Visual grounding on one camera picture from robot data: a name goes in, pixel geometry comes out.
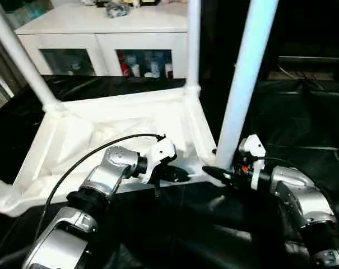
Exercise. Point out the white plastic table top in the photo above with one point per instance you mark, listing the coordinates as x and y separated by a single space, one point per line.
102 123

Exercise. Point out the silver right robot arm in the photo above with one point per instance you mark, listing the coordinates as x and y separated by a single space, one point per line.
306 196

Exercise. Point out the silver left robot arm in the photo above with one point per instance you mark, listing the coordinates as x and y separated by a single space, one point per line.
113 168

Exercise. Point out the black mat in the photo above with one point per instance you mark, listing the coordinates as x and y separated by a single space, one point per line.
298 117

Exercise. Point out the red bottle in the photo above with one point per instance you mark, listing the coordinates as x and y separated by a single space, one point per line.
123 67

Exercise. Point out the dark metal bar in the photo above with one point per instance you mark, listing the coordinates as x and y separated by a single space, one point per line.
312 59

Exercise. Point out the dark ornament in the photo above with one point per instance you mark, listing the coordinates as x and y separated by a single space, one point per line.
117 9

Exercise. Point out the white sideboard cabinet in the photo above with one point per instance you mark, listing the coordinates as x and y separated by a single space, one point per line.
74 28

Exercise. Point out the grey brown curtain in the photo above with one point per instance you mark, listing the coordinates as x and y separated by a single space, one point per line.
5 75

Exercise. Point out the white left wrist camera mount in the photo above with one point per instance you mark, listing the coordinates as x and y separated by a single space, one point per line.
159 151

